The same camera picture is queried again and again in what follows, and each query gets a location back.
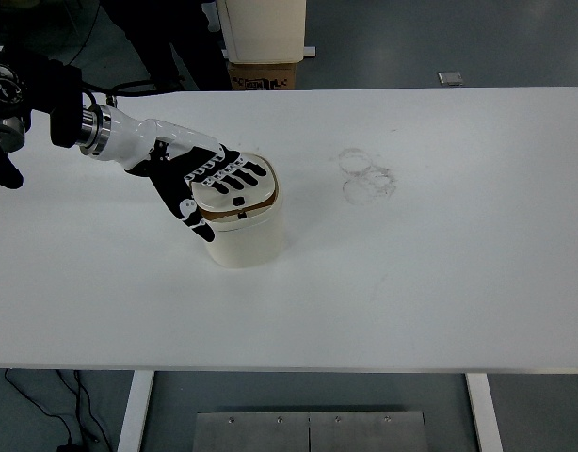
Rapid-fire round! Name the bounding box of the grey metal plate with screws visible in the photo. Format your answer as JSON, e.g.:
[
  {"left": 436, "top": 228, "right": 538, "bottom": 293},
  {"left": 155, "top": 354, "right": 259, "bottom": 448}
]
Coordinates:
[{"left": 196, "top": 411, "right": 429, "bottom": 452}]

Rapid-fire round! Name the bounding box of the long black floor cable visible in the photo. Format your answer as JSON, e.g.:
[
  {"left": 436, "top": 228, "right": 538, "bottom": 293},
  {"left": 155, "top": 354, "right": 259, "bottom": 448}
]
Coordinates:
[{"left": 65, "top": 3, "right": 103, "bottom": 67}]

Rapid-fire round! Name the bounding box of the white cabinet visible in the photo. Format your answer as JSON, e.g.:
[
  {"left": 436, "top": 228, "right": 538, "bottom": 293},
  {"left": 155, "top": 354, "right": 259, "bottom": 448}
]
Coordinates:
[{"left": 217, "top": 0, "right": 308, "bottom": 65}]

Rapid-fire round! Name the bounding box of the cardboard box with black print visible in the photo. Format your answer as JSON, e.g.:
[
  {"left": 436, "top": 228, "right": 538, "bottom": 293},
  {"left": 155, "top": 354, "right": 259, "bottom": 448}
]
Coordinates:
[{"left": 225, "top": 60, "right": 299, "bottom": 91}]

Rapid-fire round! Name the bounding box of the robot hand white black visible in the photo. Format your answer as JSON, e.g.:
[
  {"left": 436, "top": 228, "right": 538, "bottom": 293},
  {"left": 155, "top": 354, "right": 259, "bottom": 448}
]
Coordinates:
[{"left": 91, "top": 105, "right": 274, "bottom": 244}]

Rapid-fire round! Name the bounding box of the person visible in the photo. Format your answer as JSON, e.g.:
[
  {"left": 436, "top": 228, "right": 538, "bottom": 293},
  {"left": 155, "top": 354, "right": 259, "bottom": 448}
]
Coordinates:
[{"left": 100, "top": 0, "right": 233, "bottom": 92}]

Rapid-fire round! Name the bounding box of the white table leg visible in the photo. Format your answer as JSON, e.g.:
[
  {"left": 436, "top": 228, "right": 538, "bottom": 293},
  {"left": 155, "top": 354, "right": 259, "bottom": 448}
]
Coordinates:
[
  {"left": 465, "top": 373, "right": 505, "bottom": 452},
  {"left": 117, "top": 370, "right": 155, "bottom": 452}
]

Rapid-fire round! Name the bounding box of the cream trash bin with lid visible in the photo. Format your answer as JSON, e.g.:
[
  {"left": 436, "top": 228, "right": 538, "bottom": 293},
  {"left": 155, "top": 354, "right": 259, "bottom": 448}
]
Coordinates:
[{"left": 190, "top": 151, "right": 286, "bottom": 270}]

